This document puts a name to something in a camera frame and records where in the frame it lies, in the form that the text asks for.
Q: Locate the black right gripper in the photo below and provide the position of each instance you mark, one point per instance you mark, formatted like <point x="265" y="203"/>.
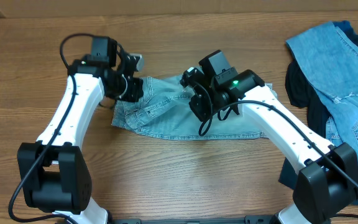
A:
<point x="196" y="104"/>

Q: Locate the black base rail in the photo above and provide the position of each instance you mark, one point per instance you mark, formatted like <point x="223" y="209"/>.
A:
<point x="248" y="219"/>

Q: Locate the light blue denim shorts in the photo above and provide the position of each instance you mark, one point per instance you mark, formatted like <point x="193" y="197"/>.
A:
<point x="163" y="112"/>

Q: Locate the medium blue ripped jeans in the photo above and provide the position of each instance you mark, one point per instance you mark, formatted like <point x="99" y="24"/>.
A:
<point x="343" y="77"/>

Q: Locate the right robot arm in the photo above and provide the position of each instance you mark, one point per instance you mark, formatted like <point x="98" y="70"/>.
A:
<point x="327" y="175"/>

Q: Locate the dark navy garment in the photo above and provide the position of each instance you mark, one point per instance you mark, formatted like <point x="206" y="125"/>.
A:
<point x="306" y="99"/>

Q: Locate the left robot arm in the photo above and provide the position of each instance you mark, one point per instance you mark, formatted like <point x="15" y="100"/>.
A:
<point x="55" y="180"/>

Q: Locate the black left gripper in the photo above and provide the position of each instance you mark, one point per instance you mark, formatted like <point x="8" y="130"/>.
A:
<point x="136" y="92"/>

